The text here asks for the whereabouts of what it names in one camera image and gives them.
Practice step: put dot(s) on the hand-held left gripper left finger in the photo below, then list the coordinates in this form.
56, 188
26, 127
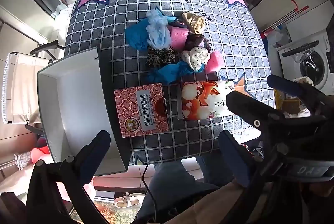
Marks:
96, 151

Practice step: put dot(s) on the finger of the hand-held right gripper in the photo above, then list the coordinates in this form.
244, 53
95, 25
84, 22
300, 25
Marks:
242, 104
284, 84

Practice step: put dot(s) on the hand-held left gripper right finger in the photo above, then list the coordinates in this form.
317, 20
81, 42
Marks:
234, 158

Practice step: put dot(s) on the white storage box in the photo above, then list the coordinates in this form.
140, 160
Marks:
78, 109

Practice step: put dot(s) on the pink sponge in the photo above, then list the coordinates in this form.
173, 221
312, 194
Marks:
178, 37
216, 62

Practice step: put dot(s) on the white polka-dot scrunchie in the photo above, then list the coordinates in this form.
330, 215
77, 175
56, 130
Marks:
198, 58

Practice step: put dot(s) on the dark brown knit sock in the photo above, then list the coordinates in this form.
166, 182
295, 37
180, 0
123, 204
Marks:
194, 41

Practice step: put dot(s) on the blue mesh cloth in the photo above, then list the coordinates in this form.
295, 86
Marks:
167, 74
135, 36

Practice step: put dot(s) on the beige knit sock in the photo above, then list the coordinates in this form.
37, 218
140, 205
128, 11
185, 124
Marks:
193, 23

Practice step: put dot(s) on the leopard print scarf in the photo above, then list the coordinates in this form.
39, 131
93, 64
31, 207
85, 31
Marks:
159, 57

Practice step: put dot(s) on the light blue ruffled scrunchie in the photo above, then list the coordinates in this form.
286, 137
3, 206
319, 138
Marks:
158, 33

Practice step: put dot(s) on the white washing machine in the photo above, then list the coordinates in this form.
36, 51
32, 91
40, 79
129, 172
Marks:
313, 64

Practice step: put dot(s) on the orange and white tissue pack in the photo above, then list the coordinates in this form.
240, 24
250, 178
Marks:
198, 98

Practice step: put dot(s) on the red patterned carton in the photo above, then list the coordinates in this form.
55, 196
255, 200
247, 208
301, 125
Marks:
130, 109

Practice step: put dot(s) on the red plastic basin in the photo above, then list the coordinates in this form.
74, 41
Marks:
39, 153

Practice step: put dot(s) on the white sandal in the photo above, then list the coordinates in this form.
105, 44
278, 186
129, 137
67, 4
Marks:
127, 199

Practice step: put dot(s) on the person's jeans legs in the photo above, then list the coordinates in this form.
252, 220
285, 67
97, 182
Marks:
169, 182

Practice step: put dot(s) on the white perforated basket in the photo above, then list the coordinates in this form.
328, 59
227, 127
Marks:
23, 161

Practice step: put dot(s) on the beige folding chair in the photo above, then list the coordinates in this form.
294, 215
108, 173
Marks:
23, 83

